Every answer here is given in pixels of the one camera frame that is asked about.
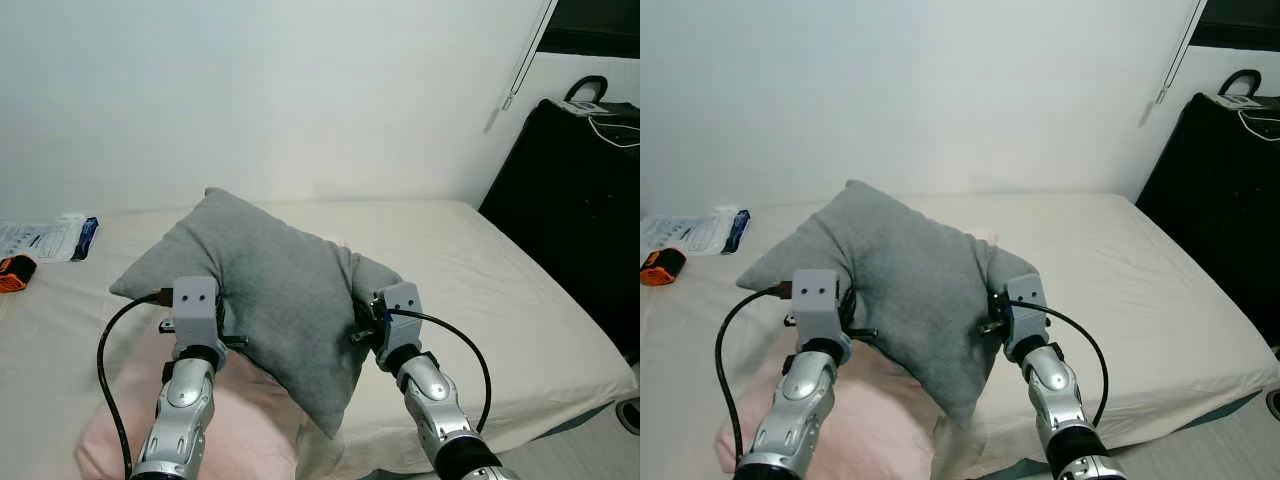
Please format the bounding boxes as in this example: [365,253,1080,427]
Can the grey pillow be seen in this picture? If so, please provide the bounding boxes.
[108,187,404,440]
[735,180,1042,427]

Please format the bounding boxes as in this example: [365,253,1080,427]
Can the pink patterned pillow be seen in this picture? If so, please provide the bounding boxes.
[74,238,353,480]
[714,232,999,480]

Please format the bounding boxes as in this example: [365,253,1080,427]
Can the cream sheeted bed mattress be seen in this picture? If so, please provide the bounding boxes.
[640,190,1280,477]
[0,198,641,477]

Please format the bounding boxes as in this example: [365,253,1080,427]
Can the white blue plastic package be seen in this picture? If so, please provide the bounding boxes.
[640,207,752,257]
[0,213,101,265]

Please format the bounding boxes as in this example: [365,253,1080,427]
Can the orange black device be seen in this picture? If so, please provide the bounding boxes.
[640,247,688,289]
[0,254,39,295]

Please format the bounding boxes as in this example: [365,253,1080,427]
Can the black cabinet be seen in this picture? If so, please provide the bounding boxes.
[1135,92,1280,353]
[478,97,641,367]

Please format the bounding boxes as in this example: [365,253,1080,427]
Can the white blind wand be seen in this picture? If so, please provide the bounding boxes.
[500,0,560,112]
[1155,0,1210,105]

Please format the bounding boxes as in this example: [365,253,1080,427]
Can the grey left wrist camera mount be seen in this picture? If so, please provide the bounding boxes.
[791,270,852,347]
[171,278,224,350]

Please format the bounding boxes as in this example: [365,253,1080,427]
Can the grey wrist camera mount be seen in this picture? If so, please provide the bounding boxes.
[1002,274,1050,361]
[791,270,852,347]
[371,282,424,365]
[171,278,224,350]

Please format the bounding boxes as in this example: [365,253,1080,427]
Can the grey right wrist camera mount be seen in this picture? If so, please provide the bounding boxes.
[371,282,424,365]
[1002,274,1050,361]

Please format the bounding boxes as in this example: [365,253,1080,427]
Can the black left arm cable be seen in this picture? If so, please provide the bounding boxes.
[713,281,797,473]
[96,289,175,480]

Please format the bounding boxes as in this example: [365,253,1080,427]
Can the white charger cable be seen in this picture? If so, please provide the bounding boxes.
[587,111,641,150]
[1237,107,1280,142]

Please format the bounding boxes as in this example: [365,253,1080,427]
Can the black curved handle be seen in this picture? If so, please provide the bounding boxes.
[562,75,610,104]
[1217,69,1264,98]

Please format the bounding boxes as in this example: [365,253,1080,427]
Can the dark window frame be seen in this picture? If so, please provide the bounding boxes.
[1189,0,1280,52]
[537,0,641,59]

